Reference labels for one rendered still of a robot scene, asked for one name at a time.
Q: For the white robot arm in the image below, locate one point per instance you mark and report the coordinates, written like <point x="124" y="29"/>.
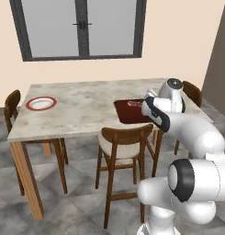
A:
<point x="196" y="137"/>

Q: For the dark red tray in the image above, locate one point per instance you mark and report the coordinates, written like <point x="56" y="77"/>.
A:
<point x="129" y="114"/>

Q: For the dark wooden chair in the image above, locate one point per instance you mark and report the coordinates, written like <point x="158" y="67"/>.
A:
<point x="121" y="147"/>
<point x="11" y="105"/>
<point x="157" y="153"/>
<point x="193" y="91"/>

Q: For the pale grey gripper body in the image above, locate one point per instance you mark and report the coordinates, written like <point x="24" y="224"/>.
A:
<point x="151" y="93"/>

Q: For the marble top wooden table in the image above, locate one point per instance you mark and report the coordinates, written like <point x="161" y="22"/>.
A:
<point x="83" y="107"/>

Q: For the red rimmed white plate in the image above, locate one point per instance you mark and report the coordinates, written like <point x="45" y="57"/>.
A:
<point x="41" y="103"/>

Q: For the grey framed window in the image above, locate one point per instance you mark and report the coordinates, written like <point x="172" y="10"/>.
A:
<point x="81" y="27"/>

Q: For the red raw steak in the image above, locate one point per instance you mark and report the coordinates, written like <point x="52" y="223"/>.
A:
<point x="134" y="104"/>

